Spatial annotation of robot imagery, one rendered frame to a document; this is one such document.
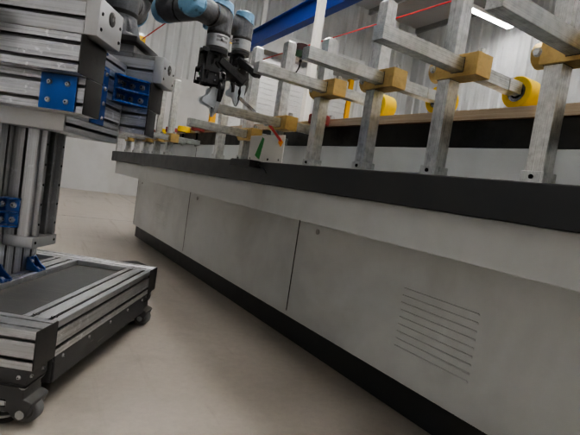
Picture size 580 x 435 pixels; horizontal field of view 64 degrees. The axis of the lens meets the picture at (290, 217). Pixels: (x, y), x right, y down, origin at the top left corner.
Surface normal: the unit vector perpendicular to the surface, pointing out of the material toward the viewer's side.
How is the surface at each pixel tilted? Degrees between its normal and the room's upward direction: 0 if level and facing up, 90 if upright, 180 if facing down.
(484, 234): 90
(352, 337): 90
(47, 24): 90
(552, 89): 90
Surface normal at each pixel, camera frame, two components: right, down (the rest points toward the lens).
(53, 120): -0.03, 0.06
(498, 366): -0.83, -0.09
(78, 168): 0.47, 0.13
